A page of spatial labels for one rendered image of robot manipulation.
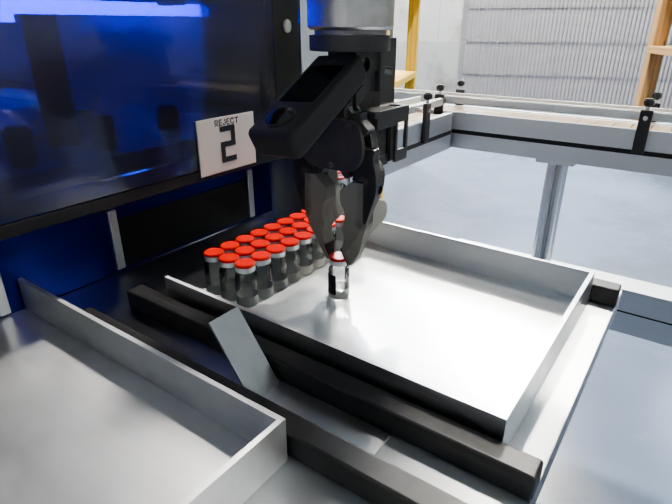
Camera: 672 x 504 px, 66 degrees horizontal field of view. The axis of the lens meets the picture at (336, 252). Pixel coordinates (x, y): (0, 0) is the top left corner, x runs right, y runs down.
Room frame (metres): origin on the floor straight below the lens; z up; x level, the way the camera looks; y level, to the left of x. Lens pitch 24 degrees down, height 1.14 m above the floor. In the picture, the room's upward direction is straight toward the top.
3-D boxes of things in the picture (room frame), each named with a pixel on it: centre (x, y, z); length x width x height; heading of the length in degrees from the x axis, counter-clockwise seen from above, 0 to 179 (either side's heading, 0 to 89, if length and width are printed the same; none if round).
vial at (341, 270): (0.47, 0.00, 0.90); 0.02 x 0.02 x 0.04
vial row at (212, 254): (0.55, 0.08, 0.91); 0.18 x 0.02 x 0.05; 144
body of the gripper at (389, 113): (0.49, -0.02, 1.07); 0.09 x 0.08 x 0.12; 144
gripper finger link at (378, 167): (0.46, -0.02, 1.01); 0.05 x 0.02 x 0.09; 54
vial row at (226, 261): (0.53, 0.06, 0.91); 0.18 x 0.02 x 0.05; 144
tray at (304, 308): (0.46, -0.05, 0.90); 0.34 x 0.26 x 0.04; 54
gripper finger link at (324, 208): (0.50, 0.00, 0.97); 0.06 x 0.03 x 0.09; 144
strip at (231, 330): (0.30, 0.03, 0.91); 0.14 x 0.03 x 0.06; 55
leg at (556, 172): (1.27, -0.56, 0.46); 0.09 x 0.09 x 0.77; 54
